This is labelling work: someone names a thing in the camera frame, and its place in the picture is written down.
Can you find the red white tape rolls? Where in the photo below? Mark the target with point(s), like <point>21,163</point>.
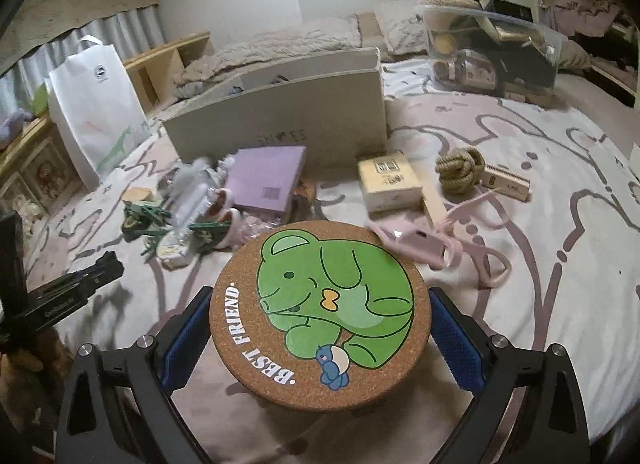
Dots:
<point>223,220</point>

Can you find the grey shoe box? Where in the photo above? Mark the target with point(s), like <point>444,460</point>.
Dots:
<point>332,104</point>

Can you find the round cork frog coaster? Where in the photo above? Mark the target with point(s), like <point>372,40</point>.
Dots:
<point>319,317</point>

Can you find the yellow tissue pack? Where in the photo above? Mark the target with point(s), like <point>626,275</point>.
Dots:
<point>388,182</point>

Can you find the clear plastic storage bin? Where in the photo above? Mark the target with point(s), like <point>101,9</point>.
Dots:
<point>472,49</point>

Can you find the small wooden block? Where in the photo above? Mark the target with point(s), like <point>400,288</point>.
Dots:
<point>505,182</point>

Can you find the green clothespin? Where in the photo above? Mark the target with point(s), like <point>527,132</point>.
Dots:
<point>207,231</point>
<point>144,220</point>

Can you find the rope knot ball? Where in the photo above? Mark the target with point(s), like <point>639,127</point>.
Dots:
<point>460,170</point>

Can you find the round white tin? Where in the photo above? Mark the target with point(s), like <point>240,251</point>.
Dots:
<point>175,250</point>

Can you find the wooden stick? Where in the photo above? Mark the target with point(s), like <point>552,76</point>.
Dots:
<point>434,207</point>

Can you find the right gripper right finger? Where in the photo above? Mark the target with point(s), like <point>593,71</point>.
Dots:
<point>550,424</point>

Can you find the purple book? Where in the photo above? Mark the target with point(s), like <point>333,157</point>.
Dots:
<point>265,178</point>

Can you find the wooden bedside shelf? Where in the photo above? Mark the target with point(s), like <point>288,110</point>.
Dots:
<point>153,73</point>

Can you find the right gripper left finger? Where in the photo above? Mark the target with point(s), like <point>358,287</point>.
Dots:
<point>117,405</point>

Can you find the bed pillow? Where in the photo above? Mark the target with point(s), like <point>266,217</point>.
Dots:
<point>300,40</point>
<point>401,27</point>

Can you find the bed pillow left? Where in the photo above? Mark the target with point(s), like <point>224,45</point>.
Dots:
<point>300,40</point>

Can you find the white paper shopping bag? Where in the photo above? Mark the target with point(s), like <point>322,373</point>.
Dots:
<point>97,112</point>

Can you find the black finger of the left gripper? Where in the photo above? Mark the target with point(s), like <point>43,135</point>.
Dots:
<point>26,314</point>

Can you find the bed pillow right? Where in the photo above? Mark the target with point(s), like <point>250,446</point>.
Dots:
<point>401,27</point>

